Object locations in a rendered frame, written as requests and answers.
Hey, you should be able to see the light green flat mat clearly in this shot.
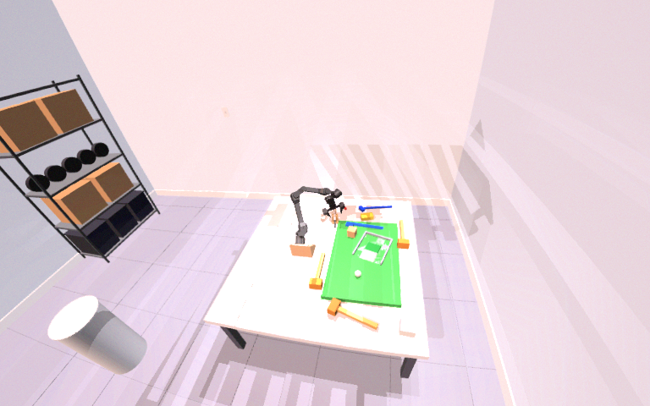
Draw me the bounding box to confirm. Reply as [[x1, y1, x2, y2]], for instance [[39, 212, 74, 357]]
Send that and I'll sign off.
[[322, 220, 401, 304]]

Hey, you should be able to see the blue block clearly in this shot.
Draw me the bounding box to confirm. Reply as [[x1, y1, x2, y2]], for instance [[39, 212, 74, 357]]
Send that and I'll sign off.
[[345, 222, 383, 230]]

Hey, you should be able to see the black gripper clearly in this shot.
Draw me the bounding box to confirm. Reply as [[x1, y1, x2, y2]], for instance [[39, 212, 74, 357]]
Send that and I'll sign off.
[[322, 201, 345, 217]]

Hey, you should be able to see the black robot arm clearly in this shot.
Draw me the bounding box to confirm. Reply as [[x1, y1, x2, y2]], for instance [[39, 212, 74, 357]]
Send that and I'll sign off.
[[290, 186, 342, 244]]

